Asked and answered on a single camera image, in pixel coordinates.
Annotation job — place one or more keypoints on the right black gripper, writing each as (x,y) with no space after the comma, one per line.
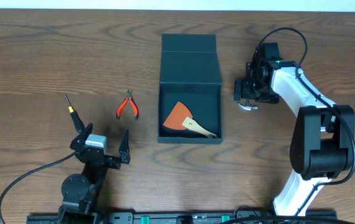
(245,92)

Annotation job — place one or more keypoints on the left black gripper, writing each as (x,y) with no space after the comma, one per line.
(107,158)

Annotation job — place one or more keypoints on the steel claw hammer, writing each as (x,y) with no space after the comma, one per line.
(247,106)

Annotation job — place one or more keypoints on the orange scraper wooden handle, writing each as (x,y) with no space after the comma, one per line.
(181,118)

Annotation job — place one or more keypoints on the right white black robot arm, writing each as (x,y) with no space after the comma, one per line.
(322,144)

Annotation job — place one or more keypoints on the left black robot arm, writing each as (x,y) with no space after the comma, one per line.
(81,191)

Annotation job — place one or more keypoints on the black yellow screwdriver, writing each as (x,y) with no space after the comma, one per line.
(78,124)

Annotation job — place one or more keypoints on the dark green open box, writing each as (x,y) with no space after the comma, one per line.
(190,74)

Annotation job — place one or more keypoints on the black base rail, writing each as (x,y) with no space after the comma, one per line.
(144,218)

